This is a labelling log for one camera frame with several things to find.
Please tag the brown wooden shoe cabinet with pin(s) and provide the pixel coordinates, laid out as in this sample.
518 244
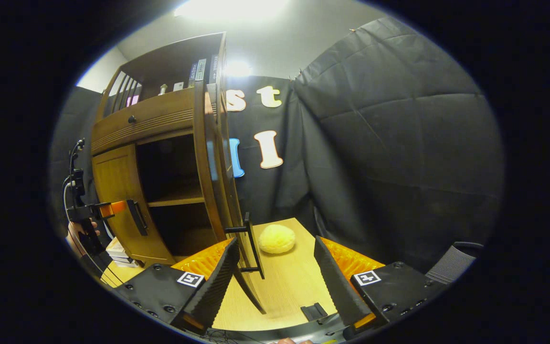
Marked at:
160 114

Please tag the pale yellow fluffy ball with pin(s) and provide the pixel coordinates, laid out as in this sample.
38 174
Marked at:
276 239

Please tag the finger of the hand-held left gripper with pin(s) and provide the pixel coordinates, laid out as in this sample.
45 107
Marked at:
115 208

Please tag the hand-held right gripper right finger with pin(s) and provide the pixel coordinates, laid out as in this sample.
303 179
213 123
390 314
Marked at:
339 291

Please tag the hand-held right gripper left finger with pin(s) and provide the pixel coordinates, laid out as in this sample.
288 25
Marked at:
215 291

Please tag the black backdrop cloth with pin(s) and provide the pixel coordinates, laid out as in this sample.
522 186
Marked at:
399 143

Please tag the small white bottle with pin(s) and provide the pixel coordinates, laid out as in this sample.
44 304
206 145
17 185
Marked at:
163 89

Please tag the grey ribbed sleeve cuff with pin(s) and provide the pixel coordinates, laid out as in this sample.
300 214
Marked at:
451 265

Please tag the grey spine book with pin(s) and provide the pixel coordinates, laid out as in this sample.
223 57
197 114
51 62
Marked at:
200 70

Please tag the dark blue book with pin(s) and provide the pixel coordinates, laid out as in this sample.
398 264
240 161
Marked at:
213 69
192 74

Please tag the small stack of books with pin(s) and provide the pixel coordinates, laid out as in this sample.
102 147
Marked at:
117 251

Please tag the large ceiling light panel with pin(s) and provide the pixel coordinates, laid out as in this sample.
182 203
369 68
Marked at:
232 8

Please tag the small white box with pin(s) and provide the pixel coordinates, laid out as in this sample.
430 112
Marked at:
178 86

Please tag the wooden cabinet door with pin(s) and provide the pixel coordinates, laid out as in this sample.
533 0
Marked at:
208 167
117 181

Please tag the wooden inner cabinet shelf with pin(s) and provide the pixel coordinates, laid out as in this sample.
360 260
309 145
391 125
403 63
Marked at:
179 199

